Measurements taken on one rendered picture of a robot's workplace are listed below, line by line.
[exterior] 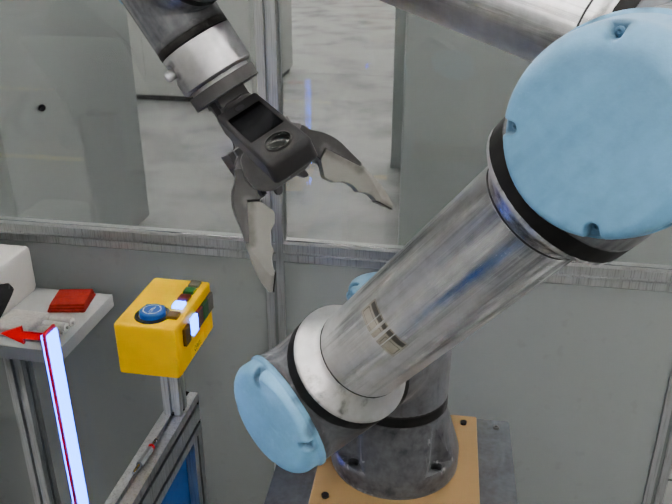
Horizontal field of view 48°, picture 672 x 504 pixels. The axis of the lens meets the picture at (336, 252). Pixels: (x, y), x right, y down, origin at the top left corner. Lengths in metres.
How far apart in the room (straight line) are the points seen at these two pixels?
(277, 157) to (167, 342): 0.58
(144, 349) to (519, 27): 0.78
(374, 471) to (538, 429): 0.94
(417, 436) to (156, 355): 0.49
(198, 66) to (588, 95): 0.40
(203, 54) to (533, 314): 1.05
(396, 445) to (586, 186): 0.49
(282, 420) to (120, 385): 1.26
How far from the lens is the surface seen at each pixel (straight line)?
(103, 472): 2.12
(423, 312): 0.55
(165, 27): 0.73
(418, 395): 0.81
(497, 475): 0.99
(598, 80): 0.42
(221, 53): 0.72
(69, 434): 1.02
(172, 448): 1.30
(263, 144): 0.66
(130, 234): 1.69
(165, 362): 1.18
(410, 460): 0.85
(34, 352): 1.59
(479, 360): 1.65
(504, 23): 0.62
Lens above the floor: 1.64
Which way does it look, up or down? 25 degrees down
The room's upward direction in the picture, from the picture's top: straight up
